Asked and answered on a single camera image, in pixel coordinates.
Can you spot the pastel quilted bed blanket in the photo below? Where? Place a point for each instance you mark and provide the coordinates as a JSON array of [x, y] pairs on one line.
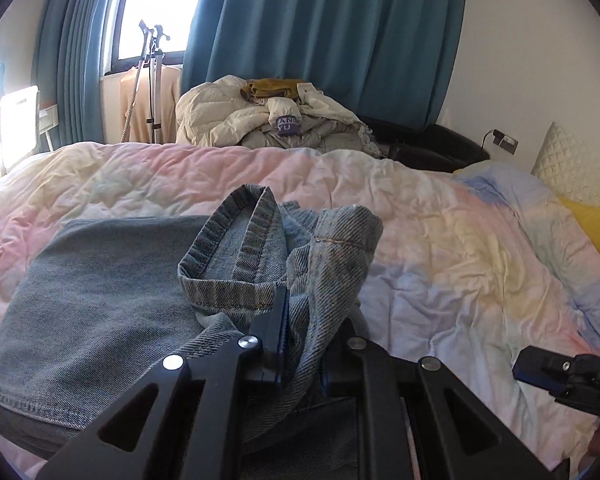
[[455, 260]]

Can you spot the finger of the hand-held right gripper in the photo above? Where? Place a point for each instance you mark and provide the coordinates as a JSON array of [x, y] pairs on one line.
[[537, 367]]

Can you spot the wall outlet with charger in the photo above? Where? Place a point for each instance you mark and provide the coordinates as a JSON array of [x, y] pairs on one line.
[[505, 141]]

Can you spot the yellow plush pillow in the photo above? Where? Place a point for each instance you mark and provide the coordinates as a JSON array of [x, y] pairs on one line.
[[597, 230]]

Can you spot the white box by wall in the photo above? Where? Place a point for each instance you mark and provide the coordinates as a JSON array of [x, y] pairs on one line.
[[47, 117]]

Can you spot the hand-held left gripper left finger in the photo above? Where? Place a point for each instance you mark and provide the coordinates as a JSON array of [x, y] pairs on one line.
[[281, 330]]

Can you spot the bright window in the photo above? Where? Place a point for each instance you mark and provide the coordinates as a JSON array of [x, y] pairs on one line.
[[155, 0]]

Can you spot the beige hanging garment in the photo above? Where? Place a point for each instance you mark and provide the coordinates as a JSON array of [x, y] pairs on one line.
[[170, 105]]

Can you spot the wide blue curtain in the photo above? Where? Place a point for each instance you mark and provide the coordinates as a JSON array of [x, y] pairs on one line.
[[330, 30]]

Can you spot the mustard yellow cloth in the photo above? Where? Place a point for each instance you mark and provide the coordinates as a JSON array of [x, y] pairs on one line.
[[272, 89]]

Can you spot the white quilted pillow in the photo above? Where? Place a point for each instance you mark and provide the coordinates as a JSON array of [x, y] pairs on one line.
[[575, 165]]

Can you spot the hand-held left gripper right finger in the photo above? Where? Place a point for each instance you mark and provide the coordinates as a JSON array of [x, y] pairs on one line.
[[347, 355]]

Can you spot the cream crumpled duvet pile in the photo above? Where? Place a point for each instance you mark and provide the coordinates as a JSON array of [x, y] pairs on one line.
[[215, 115]]

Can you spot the white chair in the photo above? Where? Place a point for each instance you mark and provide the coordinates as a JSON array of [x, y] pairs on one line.
[[19, 125]]

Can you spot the garment steamer stand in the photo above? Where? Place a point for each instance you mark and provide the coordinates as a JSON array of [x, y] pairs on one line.
[[155, 90]]

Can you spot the narrow blue curtain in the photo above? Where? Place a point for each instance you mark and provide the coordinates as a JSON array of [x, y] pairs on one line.
[[70, 60]]

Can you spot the grey-blue denim jeans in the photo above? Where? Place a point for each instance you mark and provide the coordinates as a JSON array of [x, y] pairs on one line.
[[105, 300]]

